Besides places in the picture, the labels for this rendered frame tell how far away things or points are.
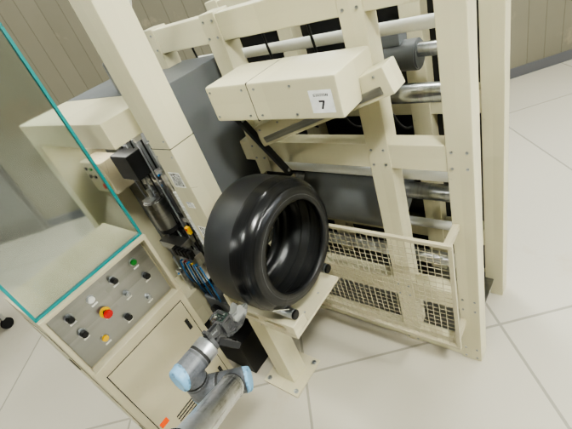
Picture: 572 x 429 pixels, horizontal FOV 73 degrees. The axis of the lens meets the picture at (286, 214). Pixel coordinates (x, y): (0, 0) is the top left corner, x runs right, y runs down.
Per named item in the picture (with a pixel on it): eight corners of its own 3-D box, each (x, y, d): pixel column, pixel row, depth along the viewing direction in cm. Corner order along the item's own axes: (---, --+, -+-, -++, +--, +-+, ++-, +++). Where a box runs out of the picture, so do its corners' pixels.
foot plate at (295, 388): (264, 380, 247) (263, 379, 246) (287, 346, 263) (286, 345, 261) (298, 398, 231) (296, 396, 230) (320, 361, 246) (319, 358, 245)
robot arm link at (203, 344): (214, 365, 138) (197, 356, 144) (223, 354, 141) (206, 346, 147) (203, 351, 134) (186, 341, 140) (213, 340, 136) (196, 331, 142)
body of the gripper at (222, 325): (232, 312, 143) (210, 338, 136) (241, 327, 148) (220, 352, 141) (219, 306, 148) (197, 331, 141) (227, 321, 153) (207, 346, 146)
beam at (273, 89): (217, 122, 163) (203, 88, 155) (254, 95, 178) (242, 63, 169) (344, 120, 126) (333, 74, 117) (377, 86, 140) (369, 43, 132)
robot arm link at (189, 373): (174, 386, 137) (161, 370, 132) (198, 357, 145) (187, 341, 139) (191, 397, 132) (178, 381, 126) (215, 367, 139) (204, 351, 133)
